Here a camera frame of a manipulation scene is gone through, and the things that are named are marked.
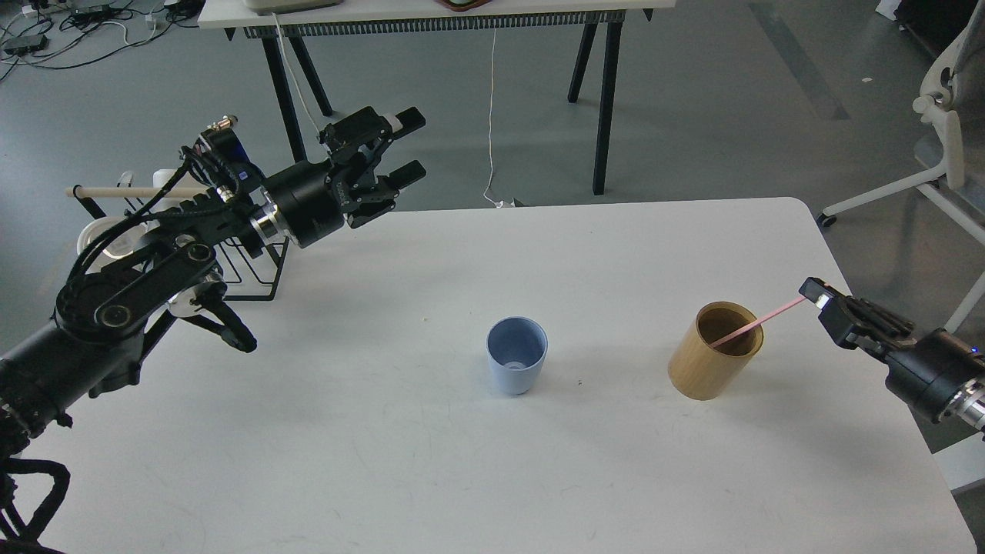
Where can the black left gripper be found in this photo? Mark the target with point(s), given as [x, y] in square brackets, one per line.
[312, 200]

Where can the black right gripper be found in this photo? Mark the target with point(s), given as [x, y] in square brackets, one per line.
[938, 376]

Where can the pink chopstick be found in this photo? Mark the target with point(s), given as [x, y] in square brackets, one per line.
[757, 322]

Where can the light blue cup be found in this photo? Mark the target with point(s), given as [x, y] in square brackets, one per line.
[516, 350]

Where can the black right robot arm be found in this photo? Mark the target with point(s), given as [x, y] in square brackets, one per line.
[938, 376]

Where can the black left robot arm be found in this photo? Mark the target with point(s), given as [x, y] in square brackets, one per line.
[117, 300]

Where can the wooden cylindrical holder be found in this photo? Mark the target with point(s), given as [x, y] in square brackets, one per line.
[702, 371]

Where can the white mug on rack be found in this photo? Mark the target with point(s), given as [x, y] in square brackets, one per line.
[162, 176]

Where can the white office chair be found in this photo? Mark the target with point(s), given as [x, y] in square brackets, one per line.
[950, 100]

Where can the wooden dowel rod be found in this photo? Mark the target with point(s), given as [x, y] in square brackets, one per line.
[82, 192]

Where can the black wire dish rack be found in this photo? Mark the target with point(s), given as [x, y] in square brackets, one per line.
[249, 279]

